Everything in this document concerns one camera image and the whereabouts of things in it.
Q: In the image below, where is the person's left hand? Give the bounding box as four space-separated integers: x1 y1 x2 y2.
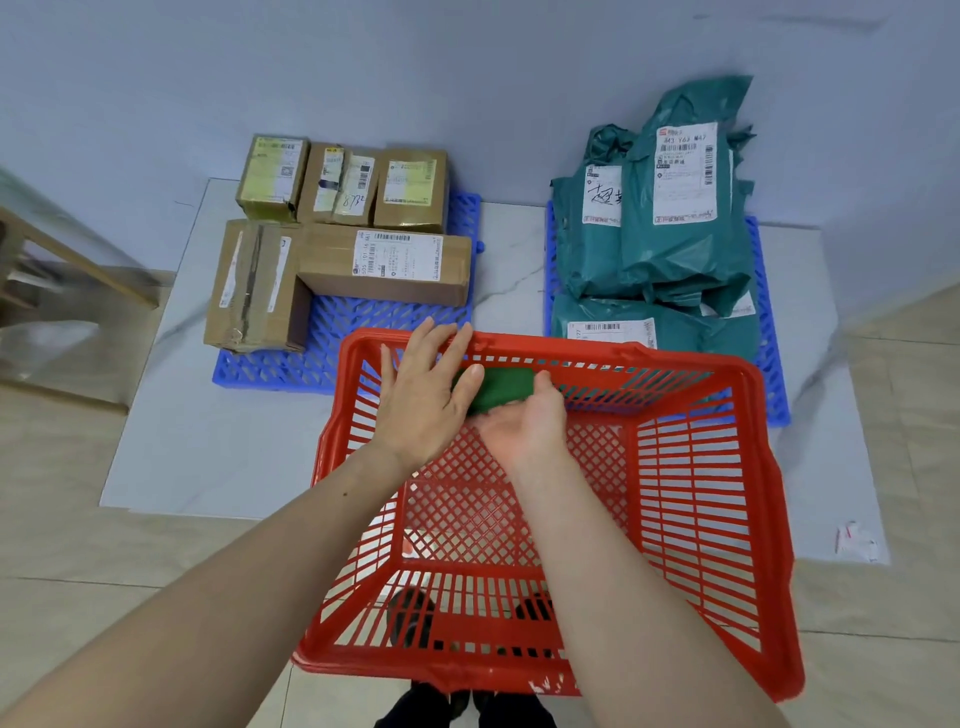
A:
372 316 487 478

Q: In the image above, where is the person's right hand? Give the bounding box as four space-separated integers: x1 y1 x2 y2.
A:
468 369 573 481

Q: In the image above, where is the green cloth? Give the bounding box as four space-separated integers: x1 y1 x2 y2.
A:
453 365 538 416

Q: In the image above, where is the blue plastic pallet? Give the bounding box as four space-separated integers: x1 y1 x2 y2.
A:
543 198 791 429
212 192 484 395

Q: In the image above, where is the large taped cardboard box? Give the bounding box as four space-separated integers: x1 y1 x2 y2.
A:
203 218 313 354

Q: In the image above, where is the long cardboard box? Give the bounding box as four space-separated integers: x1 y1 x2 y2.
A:
296 223 474 307

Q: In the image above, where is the small cardboard box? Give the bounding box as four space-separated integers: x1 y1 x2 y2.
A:
372 147 451 234

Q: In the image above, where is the handwritten label teal mailer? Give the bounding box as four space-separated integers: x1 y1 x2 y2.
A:
551 123 639 298

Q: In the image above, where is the taped brown cardboard box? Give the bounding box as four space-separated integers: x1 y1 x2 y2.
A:
297 142 380 226

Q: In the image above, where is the yellow label cardboard box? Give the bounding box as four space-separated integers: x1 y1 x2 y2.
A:
236 134 310 224

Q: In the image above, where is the red plastic basket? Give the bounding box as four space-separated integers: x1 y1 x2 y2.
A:
292 327 806 703

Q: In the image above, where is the person's left forearm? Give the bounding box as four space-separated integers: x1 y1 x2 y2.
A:
0 442 410 728

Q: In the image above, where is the person's right forearm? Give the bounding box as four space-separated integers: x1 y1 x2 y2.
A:
509 449 789 728

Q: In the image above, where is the person's black right shoe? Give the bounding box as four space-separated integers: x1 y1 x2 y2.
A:
515 592 558 655

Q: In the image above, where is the person's black shoe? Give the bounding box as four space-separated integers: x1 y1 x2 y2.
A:
386 587 438 650
515 592 558 655

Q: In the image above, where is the person's black left shoe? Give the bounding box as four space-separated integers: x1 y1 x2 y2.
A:
386 587 438 650

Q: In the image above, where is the person's right leg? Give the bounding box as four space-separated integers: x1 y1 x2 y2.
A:
472 689 560 728

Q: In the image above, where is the person's leg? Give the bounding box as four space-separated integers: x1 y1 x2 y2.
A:
472 689 560 728
374 682 472 728

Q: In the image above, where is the person's left leg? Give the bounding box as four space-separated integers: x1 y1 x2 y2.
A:
374 682 472 728

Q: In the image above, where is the wooden chair dark seat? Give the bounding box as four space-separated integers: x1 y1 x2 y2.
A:
0 206 163 410

